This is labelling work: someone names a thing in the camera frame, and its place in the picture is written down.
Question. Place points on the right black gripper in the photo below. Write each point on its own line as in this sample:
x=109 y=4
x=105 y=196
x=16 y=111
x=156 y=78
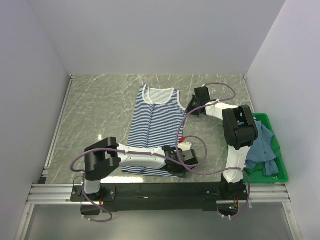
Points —
x=189 y=107

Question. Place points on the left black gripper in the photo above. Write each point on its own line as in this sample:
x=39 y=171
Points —
x=181 y=174

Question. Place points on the blue white striped tank top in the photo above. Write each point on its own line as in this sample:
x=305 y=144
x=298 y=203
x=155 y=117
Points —
x=157 y=116

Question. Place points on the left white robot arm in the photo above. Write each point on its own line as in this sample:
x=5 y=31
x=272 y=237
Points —
x=105 y=156

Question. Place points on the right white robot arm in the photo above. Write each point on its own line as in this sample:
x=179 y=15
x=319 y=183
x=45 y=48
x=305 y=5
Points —
x=240 y=132

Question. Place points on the green tank top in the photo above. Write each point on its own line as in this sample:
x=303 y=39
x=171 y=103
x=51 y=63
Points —
x=272 y=151

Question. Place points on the light blue tank top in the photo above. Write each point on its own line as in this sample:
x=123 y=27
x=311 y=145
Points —
x=256 y=156

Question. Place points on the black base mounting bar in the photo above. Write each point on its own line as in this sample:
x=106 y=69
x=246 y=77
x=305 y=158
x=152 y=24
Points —
x=204 y=196

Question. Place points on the green plastic bin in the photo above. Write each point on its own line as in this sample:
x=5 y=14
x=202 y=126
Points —
x=258 y=176

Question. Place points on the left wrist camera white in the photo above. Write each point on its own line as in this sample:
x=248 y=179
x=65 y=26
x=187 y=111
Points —
x=184 y=145

